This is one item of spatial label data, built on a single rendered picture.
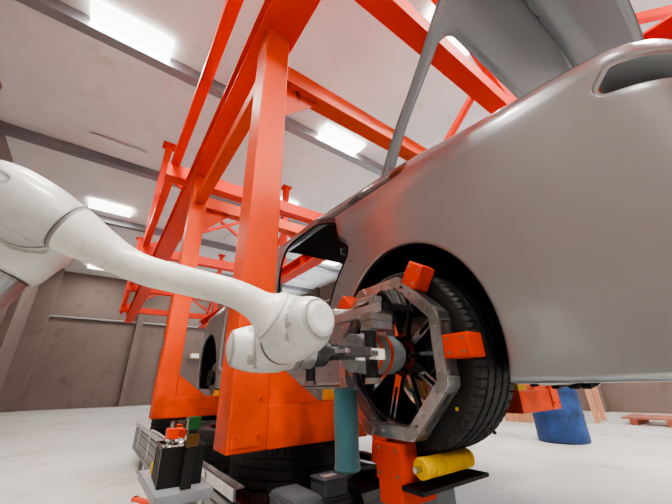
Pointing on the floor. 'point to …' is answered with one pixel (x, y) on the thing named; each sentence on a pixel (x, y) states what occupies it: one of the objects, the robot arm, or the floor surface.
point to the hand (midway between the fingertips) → (370, 354)
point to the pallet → (647, 418)
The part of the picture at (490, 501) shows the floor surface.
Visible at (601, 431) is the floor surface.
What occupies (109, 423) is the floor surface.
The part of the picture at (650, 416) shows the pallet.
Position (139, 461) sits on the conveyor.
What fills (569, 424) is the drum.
